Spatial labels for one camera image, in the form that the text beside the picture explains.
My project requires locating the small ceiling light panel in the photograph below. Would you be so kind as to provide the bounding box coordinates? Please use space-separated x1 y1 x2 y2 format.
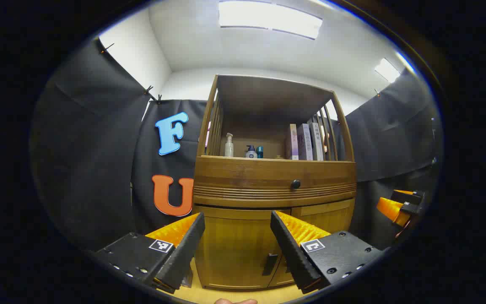
374 58 402 84

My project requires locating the white grey book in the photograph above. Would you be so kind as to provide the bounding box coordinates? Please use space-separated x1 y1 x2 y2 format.
308 122 324 161

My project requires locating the large ceiling light panel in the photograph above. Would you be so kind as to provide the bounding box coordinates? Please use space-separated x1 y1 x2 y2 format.
219 0 324 41

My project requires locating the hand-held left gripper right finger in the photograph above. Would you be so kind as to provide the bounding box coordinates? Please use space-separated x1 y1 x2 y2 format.
270 210 383 295

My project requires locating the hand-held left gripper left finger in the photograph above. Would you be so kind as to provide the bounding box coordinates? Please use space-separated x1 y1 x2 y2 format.
93 212 205 295

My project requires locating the pale pink book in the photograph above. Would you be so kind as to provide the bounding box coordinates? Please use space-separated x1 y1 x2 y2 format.
287 124 299 160

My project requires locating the wooden cabinet drawer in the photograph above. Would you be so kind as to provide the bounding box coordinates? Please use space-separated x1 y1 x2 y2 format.
192 155 357 207

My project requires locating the wooden double-door shoe cabinet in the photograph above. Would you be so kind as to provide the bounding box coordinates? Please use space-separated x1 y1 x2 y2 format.
192 75 357 292

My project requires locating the wooden shoe cabinet door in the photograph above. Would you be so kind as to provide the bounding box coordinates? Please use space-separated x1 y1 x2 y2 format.
268 198 356 288
195 206 292 291

